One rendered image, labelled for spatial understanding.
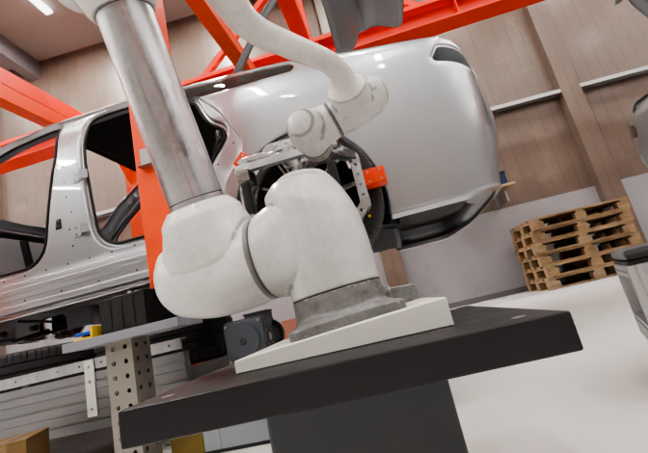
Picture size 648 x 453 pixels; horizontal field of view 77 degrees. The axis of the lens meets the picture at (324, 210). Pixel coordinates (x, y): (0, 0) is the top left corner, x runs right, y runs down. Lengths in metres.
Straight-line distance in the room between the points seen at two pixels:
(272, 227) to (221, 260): 0.10
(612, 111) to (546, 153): 1.27
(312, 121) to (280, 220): 0.44
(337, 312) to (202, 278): 0.24
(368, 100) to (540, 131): 6.62
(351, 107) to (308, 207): 0.48
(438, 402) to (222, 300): 0.37
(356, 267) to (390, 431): 0.23
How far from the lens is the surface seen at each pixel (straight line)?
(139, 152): 1.92
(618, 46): 8.78
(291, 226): 0.66
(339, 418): 0.61
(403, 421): 0.60
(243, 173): 1.60
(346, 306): 0.63
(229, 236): 0.71
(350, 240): 0.65
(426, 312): 0.58
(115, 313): 1.60
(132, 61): 0.82
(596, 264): 6.18
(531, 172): 7.34
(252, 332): 1.73
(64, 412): 2.12
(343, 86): 1.07
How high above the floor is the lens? 0.35
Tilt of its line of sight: 14 degrees up
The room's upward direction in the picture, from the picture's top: 13 degrees counter-clockwise
